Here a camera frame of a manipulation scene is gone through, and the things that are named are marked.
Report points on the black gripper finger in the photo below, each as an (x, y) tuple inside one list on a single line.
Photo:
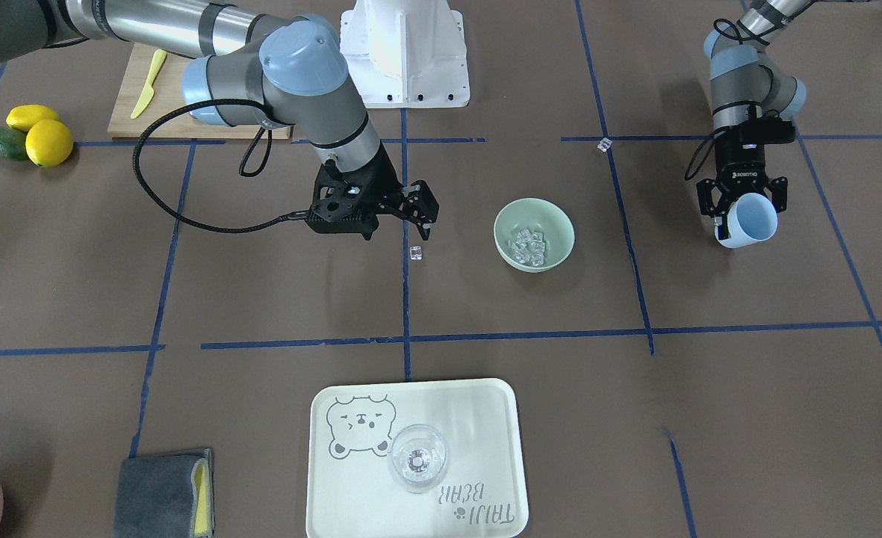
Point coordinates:
[(714, 201), (422, 220), (777, 189), (419, 204)]

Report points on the light blue plastic cup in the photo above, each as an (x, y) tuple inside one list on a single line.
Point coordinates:
[(751, 219)]

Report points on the clear wine glass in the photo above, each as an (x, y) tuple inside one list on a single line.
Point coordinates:
[(419, 458)]

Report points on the green avocado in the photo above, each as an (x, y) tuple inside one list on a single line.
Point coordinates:
[(12, 144)]

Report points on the cream bear serving tray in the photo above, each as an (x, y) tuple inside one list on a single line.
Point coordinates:
[(350, 488)]

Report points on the grey yellow folded cloth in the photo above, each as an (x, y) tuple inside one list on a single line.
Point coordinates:
[(167, 495)]

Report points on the yellow lemon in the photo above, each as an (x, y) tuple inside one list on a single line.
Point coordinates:
[(22, 118), (49, 143)]

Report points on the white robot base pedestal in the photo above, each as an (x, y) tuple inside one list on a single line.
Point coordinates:
[(406, 54)]

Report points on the mint green bowl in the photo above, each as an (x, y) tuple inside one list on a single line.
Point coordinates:
[(533, 235)]

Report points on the yellow plastic knife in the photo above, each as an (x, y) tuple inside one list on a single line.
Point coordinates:
[(147, 91)]

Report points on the wooden cutting board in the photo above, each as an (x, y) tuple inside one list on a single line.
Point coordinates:
[(167, 97)]

